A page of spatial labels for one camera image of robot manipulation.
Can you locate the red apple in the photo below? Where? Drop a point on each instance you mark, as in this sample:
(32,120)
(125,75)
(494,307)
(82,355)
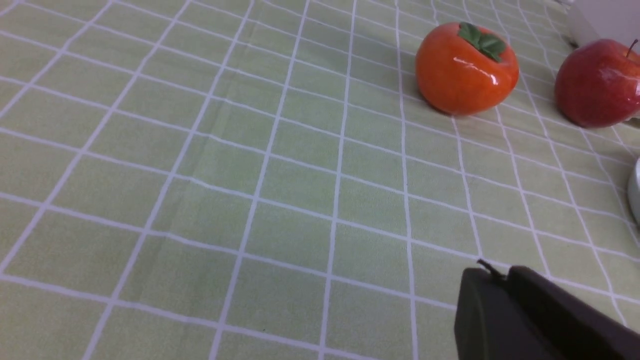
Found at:
(598,84)

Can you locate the orange persimmon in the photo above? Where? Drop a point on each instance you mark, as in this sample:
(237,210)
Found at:
(463,69)

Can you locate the white toaster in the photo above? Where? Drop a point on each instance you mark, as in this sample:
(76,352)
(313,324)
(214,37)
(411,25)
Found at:
(591,20)

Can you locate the green checked tablecloth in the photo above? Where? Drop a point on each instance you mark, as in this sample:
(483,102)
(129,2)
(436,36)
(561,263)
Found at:
(263,180)

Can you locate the pale blue plate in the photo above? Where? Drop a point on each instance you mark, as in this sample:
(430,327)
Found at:
(633,191)

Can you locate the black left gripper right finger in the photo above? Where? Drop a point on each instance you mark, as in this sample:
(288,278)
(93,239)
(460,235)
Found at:
(573,328)

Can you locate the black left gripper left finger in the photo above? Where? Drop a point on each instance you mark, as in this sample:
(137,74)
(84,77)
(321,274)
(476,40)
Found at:
(488,324)

